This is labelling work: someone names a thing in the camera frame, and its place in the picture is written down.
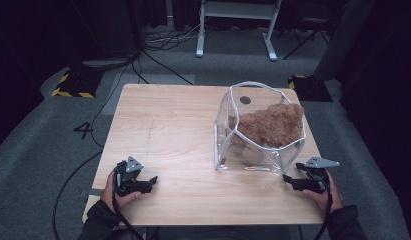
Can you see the black yellow striped floor base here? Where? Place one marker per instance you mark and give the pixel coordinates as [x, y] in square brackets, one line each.
[311, 88]
[76, 85]

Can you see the white metal stand frame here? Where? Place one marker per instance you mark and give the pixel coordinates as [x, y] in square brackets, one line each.
[238, 10]

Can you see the grey curtain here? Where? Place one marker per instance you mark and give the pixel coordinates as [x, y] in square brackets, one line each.
[346, 36]

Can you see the person's left hand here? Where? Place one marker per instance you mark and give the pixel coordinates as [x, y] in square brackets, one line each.
[108, 196]

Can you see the brown plush toy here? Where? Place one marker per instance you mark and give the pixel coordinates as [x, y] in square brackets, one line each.
[269, 125]

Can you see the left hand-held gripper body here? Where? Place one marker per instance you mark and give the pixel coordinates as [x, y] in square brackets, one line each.
[126, 178]

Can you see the clear plastic bag white trim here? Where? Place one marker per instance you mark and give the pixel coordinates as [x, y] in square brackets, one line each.
[226, 146]

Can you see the black tripod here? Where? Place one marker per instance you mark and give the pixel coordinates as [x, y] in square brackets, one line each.
[306, 36]

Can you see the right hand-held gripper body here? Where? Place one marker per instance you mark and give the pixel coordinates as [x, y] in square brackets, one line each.
[317, 171]

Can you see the person's right hand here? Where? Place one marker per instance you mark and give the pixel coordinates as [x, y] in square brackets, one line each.
[328, 200]

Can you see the dark round table grommet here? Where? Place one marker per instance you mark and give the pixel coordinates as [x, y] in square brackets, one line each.
[245, 100]

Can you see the grey flat stand base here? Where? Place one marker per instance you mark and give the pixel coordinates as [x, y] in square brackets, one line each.
[106, 63]

